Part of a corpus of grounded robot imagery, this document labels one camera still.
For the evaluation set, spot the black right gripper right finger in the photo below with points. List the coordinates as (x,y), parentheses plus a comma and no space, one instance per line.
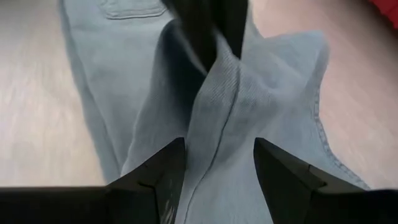
(280,177)

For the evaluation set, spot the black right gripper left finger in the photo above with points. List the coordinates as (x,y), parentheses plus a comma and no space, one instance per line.
(164,174)

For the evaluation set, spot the red plastic bin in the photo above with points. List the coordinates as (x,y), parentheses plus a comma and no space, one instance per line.
(387,9)

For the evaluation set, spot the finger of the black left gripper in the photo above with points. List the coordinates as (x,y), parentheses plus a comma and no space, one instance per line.
(233,25)
(196,34)

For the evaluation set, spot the light blue garment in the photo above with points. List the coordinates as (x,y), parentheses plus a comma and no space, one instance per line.
(224,124)

